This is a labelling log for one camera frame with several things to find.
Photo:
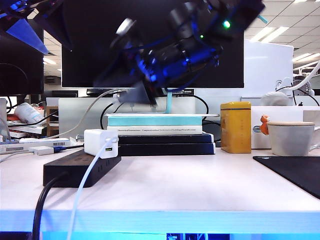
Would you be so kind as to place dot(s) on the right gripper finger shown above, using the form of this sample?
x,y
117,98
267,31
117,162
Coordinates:
x,y
150,93
135,96

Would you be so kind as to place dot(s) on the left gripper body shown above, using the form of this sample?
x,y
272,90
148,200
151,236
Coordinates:
x,y
25,7

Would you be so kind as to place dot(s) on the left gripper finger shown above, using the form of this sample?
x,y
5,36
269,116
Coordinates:
x,y
52,20
27,33

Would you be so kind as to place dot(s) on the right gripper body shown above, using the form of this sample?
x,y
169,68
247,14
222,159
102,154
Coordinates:
x,y
175,62

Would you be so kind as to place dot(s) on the teal monitor stand silver base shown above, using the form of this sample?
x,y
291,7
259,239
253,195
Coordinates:
x,y
169,102

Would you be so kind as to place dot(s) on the teal book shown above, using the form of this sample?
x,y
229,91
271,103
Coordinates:
x,y
162,121

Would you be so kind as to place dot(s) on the black unbranded monitor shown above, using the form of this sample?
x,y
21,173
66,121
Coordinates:
x,y
20,65

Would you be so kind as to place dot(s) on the white book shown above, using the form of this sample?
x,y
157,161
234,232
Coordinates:
x,y
162,132

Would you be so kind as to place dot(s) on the thin black book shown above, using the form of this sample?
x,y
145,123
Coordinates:
x,y
162,139

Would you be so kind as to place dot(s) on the black AOC monitor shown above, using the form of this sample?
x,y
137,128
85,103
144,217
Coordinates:
x,y
80,70

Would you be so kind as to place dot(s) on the thick black book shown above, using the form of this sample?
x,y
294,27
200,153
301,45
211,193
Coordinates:
x,y
175,149

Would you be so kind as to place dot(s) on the small clear glass object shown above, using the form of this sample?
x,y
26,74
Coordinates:
x,y
80,137

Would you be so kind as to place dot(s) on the white plastic bottle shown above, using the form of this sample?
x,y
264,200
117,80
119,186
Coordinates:
x,y
27,112

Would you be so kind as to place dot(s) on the yellow tin box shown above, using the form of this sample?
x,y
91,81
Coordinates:
x,y
235,127

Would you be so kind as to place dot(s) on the brown wooden shelf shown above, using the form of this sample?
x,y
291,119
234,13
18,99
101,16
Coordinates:
x,y
52,130

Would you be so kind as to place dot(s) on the white board panel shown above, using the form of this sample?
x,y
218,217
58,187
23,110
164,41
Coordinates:
x,y
267,70

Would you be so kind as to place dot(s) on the stack of books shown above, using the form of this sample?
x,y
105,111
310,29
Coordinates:
x,y
30,129

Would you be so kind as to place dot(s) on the black power strip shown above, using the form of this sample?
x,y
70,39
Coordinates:
x,y
62,167

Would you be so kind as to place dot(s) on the white round object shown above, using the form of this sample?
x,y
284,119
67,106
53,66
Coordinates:
x,y
273,98

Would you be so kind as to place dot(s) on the white box with barcode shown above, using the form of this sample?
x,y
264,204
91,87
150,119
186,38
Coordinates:
x,y
37,143

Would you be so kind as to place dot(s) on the orange fox figurine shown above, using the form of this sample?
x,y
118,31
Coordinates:
x,y
263,126

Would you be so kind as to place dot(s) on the white mug with wooden lid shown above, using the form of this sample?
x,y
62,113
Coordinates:
x,y
287,140

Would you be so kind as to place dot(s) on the white desk fan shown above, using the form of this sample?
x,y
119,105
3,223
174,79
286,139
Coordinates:
x,y
309,90

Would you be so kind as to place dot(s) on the black mouse pad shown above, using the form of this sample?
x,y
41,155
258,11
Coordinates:
x,y
295,175

